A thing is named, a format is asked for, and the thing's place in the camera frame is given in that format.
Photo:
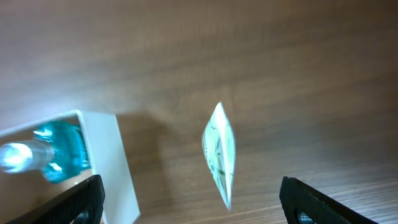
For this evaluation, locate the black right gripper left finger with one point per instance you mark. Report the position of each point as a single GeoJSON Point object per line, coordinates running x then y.
{"type": "Point", "coordinates": [81, 204]}

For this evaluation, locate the teal mouthwash bottle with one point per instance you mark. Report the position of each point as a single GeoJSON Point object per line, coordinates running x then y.
{"type": "Point", "coordinates": [57, 149]}

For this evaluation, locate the white open cardboard box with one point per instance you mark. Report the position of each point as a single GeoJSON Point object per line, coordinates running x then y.
{"type": "Point", "coordinates": [107, 156]}

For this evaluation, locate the white cream tube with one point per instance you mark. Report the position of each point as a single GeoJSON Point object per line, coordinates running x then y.
{"type": "Point", "coordinates": [219, 148]}

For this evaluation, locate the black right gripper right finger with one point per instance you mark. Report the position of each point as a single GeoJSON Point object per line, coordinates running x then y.
{"type": "Point", "coordinates": [302, 203]}

